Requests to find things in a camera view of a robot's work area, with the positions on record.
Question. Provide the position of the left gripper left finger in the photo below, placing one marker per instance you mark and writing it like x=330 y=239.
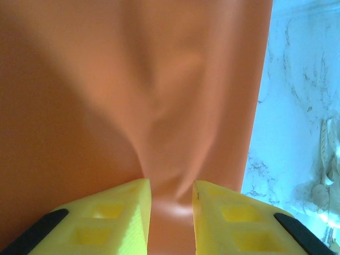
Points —
x=106 y=225

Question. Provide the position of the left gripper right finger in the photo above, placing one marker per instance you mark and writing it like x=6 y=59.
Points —
x=239 y=228

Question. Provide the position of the beige fabric ribbon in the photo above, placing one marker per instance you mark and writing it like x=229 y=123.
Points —
x=322 y=194

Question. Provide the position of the orange wrapping paper sheet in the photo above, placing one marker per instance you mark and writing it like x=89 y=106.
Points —
x=106 y=79

